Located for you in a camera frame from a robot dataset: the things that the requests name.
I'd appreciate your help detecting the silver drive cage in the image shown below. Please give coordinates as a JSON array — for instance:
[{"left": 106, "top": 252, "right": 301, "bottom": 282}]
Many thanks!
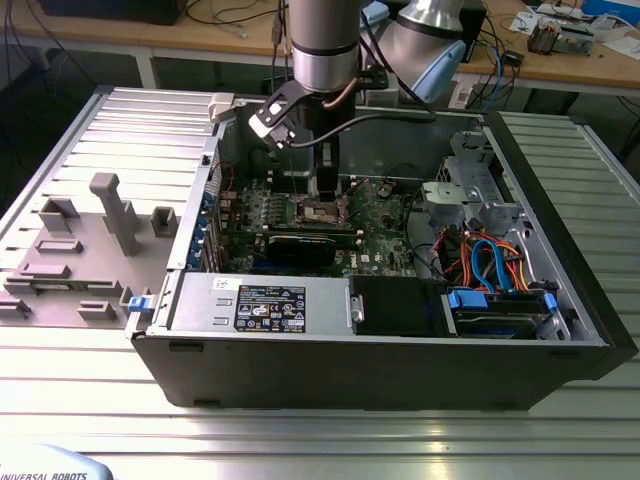
[{"left": 419, "top": 128, "right": 534, "bottom": 236}]

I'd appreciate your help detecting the blue disk carrier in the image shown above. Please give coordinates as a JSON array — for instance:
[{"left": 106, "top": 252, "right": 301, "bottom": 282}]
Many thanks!
[{"left": 448, "top": 287, "right": 559, "bottom": 341}]

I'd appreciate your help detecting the wooden desk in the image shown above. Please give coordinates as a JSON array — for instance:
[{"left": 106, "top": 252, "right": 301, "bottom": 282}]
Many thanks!
[{"left": 0, "top": 0, "right": 640, "bottom": 97}]

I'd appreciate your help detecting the blue SATA cable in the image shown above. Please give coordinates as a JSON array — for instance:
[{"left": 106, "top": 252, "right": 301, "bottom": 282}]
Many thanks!
[{"left": 472, "top": 238, "right": 516, "bottom": 294}]

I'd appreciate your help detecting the CPU socket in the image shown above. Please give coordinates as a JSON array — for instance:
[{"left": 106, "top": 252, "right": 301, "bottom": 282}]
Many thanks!
[{"left": 292, "top": 192, "right": 354, "bottom": 226}]

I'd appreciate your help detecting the grey parts rack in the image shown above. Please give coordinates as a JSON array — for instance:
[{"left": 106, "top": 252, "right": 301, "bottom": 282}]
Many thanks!
[{"left": 0, "top": 172, "right": 181, "bottom": 329}]

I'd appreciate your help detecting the grey electronics box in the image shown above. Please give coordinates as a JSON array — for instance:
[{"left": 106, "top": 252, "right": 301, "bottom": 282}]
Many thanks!
[{"left": 559, "top": 24, "right": 596, "bottom": 56}]

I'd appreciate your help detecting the blue box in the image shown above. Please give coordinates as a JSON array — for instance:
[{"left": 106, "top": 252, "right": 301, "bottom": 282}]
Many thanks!
[{"left": 582, "top": 0, "right": 640, "bottom": 19}]

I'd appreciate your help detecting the hard disk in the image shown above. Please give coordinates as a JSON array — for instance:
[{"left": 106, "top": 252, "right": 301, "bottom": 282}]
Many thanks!
[{"left": 455, "top": 308, "right": 546, "bottom": 342}]

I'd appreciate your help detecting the green motherboard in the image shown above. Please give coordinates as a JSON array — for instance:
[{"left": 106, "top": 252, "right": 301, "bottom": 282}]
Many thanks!
[{"left": 219, "top": 172, "right": 421, "bottom": 279}]

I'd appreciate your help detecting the black graphics card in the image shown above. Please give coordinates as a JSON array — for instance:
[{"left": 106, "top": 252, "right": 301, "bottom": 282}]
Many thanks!
[{"left": 267, "top": 233, "right": 339, "bottom": 269}]

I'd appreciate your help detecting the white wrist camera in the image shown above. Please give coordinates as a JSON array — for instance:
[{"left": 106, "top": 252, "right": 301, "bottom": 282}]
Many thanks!
[{"left": 248, "top": 82, "right": 306, "bottom": 150}]

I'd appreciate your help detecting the small metal heatsink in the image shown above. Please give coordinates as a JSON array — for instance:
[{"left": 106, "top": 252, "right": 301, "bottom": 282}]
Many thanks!
[{"left": 527, "top": 22, "right": 561, "bottom": 56}]

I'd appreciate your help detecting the black camera cable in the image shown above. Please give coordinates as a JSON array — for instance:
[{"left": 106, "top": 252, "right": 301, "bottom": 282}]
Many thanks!
[{"left": 289, "top": 110, "right": 437, "bottom": 150}]

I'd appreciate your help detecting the black monitor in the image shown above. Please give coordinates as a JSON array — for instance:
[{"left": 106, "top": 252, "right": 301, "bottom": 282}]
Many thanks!
[{"left": 39, "top": 0, "right": 189, "bottom": 27}]

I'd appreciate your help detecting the orange wire bundle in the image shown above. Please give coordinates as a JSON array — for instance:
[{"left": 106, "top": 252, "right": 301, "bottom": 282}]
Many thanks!
[{"left": 459, "top": 229, "right": 529, "bottom": 294}]

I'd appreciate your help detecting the pale blue teach pendant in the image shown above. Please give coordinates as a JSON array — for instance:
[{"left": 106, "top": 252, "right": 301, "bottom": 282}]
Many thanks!
[{"left": 0, "top": 442, "right": 117, "bottom": 480}]

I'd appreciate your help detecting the red SATA cable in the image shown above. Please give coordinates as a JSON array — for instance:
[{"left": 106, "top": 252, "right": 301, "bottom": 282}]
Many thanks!
[{"left": 433, "top": 227, "right": 459, "bottom": 262}]

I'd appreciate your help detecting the beige plastic clip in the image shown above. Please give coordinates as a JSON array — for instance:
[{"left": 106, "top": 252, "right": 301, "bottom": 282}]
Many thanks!
[{"left": 207, "top": 93, "right": 236, "bottom": 124}]

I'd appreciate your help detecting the silver power supply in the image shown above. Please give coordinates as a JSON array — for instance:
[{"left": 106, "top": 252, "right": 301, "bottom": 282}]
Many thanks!
[{"left": 167, "top": 272, "right": 355, "bottom": 335}]

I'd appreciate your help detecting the black and silver PC case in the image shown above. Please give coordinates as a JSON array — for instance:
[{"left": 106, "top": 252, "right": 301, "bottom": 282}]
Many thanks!
[{"left": 124, "top": 99, "right": 640, "bottom": 412}]

